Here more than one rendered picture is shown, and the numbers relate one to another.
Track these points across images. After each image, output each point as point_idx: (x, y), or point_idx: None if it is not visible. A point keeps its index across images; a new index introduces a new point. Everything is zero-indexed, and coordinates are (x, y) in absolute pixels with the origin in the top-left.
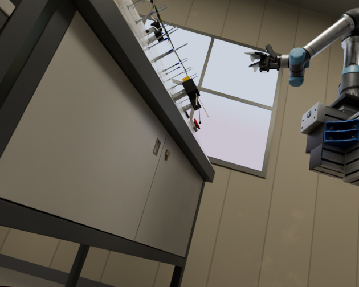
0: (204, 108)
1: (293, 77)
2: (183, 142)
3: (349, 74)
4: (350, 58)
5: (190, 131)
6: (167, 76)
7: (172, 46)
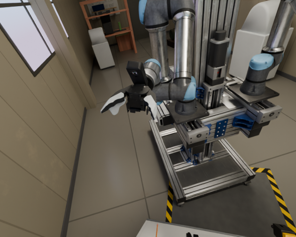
0: (157, 231)
1: (161, 100)
2: None
3: None
4: (166, 53)
5: (244, 236)
6: None
7: None
